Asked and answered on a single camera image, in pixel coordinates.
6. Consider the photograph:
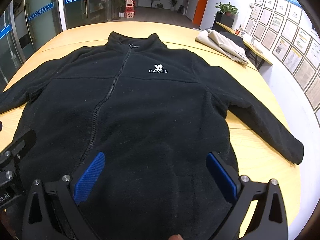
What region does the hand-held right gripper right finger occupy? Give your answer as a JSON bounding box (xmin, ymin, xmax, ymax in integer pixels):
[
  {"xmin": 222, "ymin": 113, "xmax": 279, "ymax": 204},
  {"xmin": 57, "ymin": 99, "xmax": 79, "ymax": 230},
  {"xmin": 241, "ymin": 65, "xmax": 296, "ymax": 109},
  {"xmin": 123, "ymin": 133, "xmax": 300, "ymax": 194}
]
[{"xmin": 205, "ymin": 151, "xmax": 288, "ymax": 240}]

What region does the orange pillar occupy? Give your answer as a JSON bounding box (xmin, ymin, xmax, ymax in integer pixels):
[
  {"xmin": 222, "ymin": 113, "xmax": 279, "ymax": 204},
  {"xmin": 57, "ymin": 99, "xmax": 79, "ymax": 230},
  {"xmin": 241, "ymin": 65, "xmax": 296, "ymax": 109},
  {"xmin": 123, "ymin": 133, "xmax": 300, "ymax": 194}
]
[{"xmin": 192, "ymin": 0, "xmax": 213, "ymax": 26}]

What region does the black fleece jacket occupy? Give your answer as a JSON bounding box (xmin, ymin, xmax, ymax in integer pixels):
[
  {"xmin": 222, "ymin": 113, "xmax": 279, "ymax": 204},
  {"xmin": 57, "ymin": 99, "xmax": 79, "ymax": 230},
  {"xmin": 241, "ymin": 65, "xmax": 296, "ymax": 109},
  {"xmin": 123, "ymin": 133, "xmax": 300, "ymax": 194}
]
[{"xmin": 0, "ymin": 31, "xmax": 304, "ymax": 240}]

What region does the beige folded cloth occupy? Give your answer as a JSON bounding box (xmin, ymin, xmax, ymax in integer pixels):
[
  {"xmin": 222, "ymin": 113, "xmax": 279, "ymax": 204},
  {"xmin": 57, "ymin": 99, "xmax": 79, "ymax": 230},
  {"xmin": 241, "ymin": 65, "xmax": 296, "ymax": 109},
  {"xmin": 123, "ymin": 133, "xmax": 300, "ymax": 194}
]
[{"xmin": 195, "ymin": 29, "xmax": 249, "ymax": 65}]

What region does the potted plant in black planter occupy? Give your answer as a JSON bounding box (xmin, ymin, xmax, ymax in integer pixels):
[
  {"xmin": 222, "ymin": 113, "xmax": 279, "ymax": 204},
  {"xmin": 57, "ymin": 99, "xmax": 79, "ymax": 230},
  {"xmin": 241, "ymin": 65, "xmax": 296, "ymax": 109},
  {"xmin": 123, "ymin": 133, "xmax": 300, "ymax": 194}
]
[{"xmin": 212, "ymin": 2, "xmax": 239, "ymax": 32}]

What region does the glass door with blue stripe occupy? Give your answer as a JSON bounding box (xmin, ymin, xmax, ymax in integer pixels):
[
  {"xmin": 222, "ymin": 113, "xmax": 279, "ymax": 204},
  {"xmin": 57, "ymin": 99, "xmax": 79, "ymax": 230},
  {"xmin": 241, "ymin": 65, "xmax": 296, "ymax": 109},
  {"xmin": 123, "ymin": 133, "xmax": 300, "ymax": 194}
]
[
  {"xmin": 0, "ymin": 4, "xmax": 26, "ymax": 87},
  {"xmin": 59, "ymin": 0, "xmax": 111, "ymax": 30},
  {"xmin": 22, "ymin": 0, "xmax": 63, "ymax": 52}
]

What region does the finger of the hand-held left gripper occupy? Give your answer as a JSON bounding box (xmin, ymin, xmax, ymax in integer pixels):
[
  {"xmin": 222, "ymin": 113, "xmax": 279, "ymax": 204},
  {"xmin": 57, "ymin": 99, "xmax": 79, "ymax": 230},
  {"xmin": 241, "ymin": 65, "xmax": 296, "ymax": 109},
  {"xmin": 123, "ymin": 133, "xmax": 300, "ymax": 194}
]
[{"xmin": 0, "ymin": 130, "xmax": 37, "ymax": 181}]

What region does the narrow wooden side desk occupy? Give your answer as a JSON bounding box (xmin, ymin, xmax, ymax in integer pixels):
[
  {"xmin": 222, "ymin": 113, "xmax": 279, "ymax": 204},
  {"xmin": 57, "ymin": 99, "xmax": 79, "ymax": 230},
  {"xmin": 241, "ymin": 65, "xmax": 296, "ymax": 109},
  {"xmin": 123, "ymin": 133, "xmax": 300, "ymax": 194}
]
[{"xmin": 215, "ymin": 21, "xmax": 273, "ymax": 71}]

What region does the black chair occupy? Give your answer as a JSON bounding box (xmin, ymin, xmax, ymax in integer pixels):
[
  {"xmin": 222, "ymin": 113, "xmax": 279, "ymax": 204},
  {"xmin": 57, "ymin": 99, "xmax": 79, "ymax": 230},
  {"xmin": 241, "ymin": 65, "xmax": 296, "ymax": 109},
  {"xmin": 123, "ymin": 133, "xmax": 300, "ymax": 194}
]
[{"xmin": 219, "ymin": 31, "xmax": 247, "ymax": 55}]

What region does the stack of red boxes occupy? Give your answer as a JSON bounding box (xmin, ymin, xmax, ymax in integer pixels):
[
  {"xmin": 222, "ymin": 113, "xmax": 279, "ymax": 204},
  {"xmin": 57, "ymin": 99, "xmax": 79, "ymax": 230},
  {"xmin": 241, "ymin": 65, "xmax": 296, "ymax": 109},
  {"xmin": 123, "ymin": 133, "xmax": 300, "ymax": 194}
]
[{"xmin": 123, "ymin": 0, "xmax": 136, "ymax": 20}]

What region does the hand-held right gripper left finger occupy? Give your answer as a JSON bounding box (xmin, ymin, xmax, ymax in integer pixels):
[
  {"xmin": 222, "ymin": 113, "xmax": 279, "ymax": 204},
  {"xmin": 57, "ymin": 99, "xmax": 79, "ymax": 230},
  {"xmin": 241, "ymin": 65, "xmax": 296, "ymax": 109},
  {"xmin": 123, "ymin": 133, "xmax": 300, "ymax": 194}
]
[{"xmin": 22, "ymin": 151, "xmax": 110, "ymax": 240}]

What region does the wall of framed notices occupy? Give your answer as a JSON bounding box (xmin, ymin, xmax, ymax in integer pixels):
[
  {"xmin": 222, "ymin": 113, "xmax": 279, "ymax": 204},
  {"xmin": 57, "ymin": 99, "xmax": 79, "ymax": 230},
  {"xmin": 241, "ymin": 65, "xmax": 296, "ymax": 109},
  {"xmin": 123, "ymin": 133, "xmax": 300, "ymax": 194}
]
[{"xmin": 244, "ymin": 0, "xmax": 320, "ymax": 111}]

